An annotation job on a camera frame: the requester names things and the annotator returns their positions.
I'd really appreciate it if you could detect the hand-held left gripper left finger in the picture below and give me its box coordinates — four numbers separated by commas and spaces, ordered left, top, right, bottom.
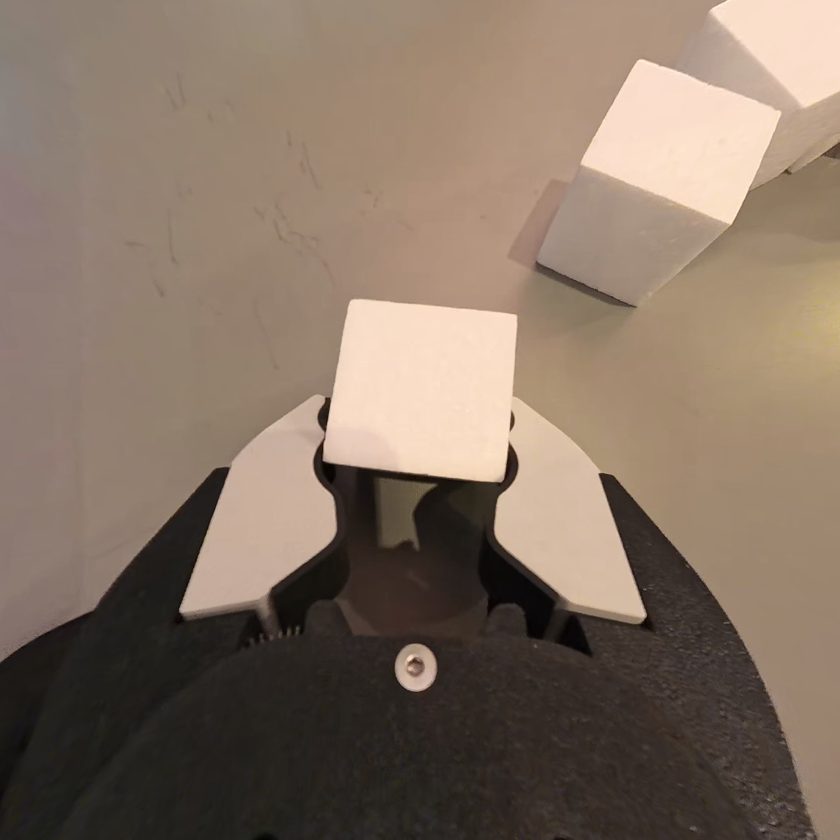
179, 394, 347, 636

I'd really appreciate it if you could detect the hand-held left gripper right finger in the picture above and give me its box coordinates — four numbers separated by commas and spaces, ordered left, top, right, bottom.
482, 395, 647, 641

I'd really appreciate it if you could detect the white hard foam cube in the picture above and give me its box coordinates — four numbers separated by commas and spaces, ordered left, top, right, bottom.
322, 298, 519, 485
537, 59, 783, 308
676, 0, 840, 191

